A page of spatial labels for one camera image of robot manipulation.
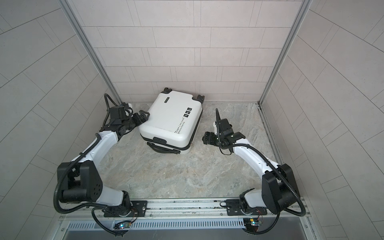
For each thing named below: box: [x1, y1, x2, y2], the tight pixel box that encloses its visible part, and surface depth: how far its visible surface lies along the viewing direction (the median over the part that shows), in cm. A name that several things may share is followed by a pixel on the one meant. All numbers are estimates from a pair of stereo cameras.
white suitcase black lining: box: [139, 87, 205, 155], surface depth 84 cm
